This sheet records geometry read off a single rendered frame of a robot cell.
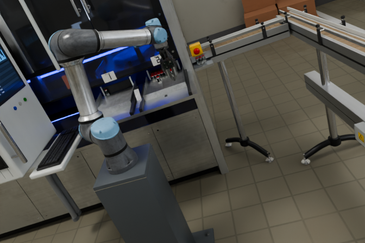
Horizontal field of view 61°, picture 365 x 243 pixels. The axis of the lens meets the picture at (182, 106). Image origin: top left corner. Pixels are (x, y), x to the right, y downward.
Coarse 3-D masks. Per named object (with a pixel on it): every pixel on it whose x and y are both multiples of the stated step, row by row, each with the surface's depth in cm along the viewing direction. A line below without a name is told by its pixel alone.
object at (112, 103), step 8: (128, 88) 212; (104, 96) 215; (112, 96) 209; (120, 96) 204; (128, 96) 198; (96, 104) 199; (104, 104) 200; (112, 104) 195; (120, 104) 182; (128, 104) 182; (104, 112) 183
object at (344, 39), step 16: (288, 16) 206; (304, 16) 205; (304, 32) 185; (320, 32) 170; (336, 32) 152; (352, 32) 149; (320, 48) 169; (336, 48) 151; (352, 48) 138; (352, 64) 141
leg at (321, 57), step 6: (318, 54) 186; (324, 54) 185; (318, 60) 188; (324, 60) 186; (324, 66) 188; (324, 72) 190; (324, 78) 191; (324, 84) 193; (330, 114) 202; (330, 120) 204; (330, 126) 207; (336, 126) 207; (330, 132) 210; (336, 132) 208; (336, 138) 210
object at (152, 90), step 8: (168, 80) 199; (176, 80) 194; (184, 80) 180; (144, 88) 191; (152, 88) 196; (160, 88) 191; (168, 88) 179; (176, 88) 179; (144, 96) 180; (152, 96) 180
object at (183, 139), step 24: (168, 120) 217; (192, 120) 218; (168, 144) 225; (192, 144) 226; (72, 168) 229; (96, 168) 230; (168, 168) 234; (192, 168) 235; (0, 192) 234; (24, 192) 236; (48, 192) 237; (72, 192) 238; (0, 216) 244; (24, 216) 245; (48, 216) 247
